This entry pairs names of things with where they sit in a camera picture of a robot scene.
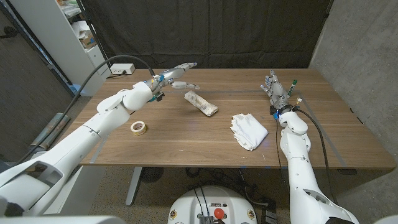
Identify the roll of tape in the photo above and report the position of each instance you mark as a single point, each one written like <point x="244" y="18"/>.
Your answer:
<point x="140" y="132"/>

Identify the green capped marker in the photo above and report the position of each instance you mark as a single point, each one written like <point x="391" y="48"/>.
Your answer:
<point x="291" y="88"/>

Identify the black round fan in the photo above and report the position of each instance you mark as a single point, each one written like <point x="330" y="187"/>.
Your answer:
<point x="152" y="174"/>

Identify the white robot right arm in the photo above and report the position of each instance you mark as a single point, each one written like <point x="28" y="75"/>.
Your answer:
<point x="298" y="174"/>

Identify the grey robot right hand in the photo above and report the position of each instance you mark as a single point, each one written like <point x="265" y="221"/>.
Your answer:
<point x="278" y="93"/>

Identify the red emergency stop button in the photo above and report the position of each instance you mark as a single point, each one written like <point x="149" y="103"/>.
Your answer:
<point x="219" y="213"/>

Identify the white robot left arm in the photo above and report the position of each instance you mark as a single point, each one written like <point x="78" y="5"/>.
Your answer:
<point x="62" y="152"/>

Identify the black power adapter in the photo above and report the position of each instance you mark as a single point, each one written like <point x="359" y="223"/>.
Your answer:
<point x="269" y="217"/>

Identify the cardboard box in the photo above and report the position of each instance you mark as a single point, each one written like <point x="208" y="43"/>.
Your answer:
<point x="88" y="40"/>

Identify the white shelf cabinet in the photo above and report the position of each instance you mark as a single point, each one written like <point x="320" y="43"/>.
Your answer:
<point x="59" y="40"/>

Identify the white power strip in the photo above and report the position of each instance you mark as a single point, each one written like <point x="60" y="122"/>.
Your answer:
<point x="122" y="68"/>

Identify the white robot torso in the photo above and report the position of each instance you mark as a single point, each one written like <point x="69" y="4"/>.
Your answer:
<point x="211" y="202"/>

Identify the white patterned pen bag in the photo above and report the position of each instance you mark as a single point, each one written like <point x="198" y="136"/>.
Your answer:
<point x="200" y="102"/>

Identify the grey table leg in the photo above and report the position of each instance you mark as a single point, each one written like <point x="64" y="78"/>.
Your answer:
<point x="133" y="186"/>

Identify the rolled printed poster tube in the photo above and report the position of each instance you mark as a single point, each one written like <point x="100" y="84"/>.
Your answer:
<point x="57" y="123"/>

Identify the folded white cloth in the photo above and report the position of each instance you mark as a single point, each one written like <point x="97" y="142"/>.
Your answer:
<point x="248" y="132"/>

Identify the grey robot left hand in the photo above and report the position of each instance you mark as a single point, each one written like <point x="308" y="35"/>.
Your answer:
<point x="169" y="76"/>

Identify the black backdrop curtain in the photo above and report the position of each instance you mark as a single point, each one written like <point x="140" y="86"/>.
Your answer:
<point x="211" y="31"/>

